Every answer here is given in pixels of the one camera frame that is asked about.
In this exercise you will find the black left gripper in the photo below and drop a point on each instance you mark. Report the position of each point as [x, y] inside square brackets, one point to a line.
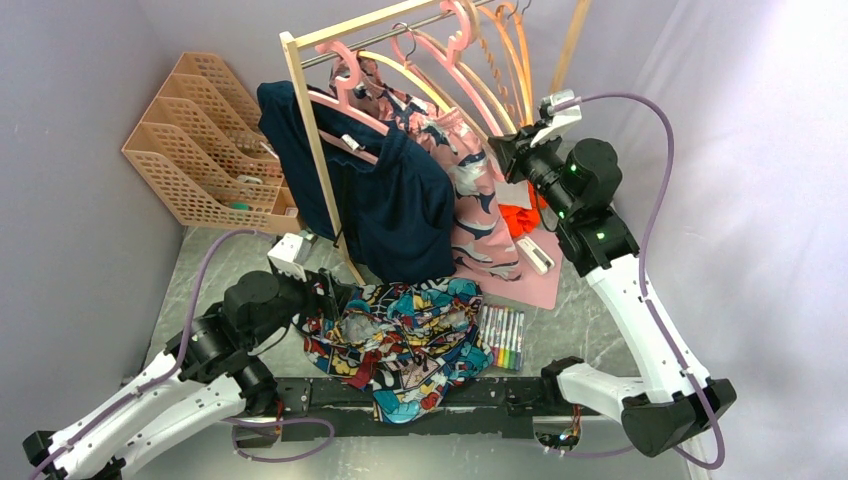
[329, 302]

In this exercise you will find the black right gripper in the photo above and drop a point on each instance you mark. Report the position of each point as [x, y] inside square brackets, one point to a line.
[513, 150]

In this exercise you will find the comic print shorts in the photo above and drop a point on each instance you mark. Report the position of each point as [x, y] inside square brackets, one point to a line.
[400, 335]

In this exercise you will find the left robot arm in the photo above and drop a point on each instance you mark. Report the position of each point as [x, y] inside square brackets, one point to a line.
[208, 372]

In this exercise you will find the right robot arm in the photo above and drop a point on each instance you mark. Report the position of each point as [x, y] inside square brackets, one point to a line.
[673, 398]

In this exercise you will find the pink patterned shorts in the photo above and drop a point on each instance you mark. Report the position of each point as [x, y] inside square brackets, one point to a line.
[474, 234]

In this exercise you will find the navy blue shorts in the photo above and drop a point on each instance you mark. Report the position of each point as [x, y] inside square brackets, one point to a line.
[396, 213]

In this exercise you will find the light blue stapler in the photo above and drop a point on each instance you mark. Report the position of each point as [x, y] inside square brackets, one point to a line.
[304, 241]

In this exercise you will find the orange cloth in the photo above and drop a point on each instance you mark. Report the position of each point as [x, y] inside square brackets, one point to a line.
[523, 220]

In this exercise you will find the white stapler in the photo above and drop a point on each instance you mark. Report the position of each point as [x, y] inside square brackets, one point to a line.
[540, 262]

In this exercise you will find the pink mat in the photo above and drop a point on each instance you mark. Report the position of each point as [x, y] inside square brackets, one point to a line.
[531, 289]

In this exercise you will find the pack of coloured markers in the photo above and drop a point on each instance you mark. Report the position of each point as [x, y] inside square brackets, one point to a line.
[502, 329]

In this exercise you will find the peach plastic file organizer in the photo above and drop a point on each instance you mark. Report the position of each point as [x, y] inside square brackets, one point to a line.
[199, 148]

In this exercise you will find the wooden clothes rack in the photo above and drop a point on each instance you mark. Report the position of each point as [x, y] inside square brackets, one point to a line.
[323, 45]

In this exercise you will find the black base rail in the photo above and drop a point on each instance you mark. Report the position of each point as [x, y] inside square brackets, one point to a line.
[507, 406]

